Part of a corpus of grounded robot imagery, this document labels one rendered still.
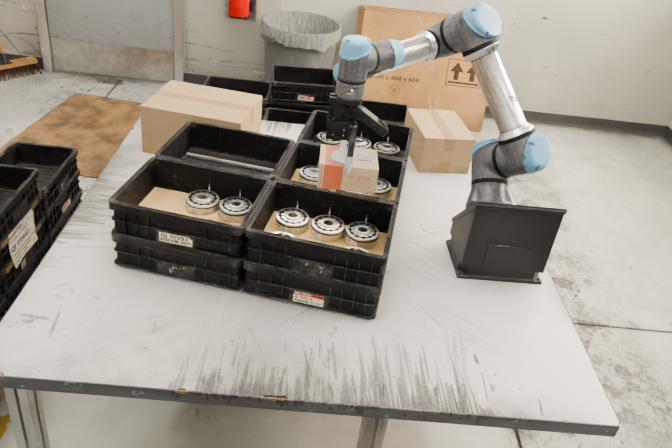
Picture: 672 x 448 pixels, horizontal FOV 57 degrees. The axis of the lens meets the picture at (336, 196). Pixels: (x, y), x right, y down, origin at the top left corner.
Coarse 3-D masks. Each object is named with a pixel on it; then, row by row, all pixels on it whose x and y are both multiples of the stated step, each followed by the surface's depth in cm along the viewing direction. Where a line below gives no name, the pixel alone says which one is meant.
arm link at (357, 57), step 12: (348, 36) 156; (360, 36) 157; (348, 48) 154; (360, 48) 153; (372, 48) 158; (348, 60) 155; (360, 60) 155; (372, 60) 157; (348, 72) 156; (360, 72) 157; (348, 84) 158; (360, 84) 159
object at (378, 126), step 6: (354, 108) 163; (360, 108) 164; (354, 114) 164; (360, 114) 164; (366, 114) 164; (372, 114) 167; (360, 120) 164; (366, 120) 164; (372, 120) 164; (378, 120) 167; (372, 126) 165; (378, 126) 165; (384, 126) 166; (378, 132) 166; (384, 132) 166
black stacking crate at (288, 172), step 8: (296, 152) 218; (304, 152) 221; (312, 152) 221; (296, 160) 221; (304, 160) 223; (312, 160) 222; (384, 160) 217; (288, 168) 209; (296, 168) 224; (384, 168) 218; (392, 168) 218; (400, 168) 217; (288, 176) 212; (384, 176) 220; (392, 176) 219; (392, 184) 221
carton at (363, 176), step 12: (324, 156) 171; (360, 156) 173; (372, 156) 174; (324, 168) 167; (336, 168) 167; (360, 168) 167; (372, 168) 168; (324, 180) 169; (336, 180) 169; (348, 180) 169; (360, 180) 169; (372, 180) 169; (372, 192) 171
